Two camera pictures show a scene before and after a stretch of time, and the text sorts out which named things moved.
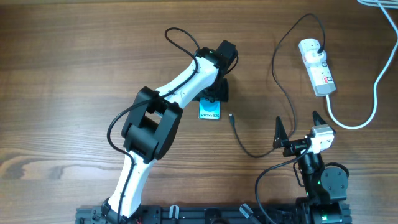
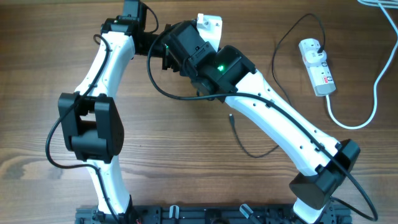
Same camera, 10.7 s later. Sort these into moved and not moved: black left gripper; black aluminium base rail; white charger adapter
Moved: black left gripper
Not moved: black aluminium base rail; white charger adapter
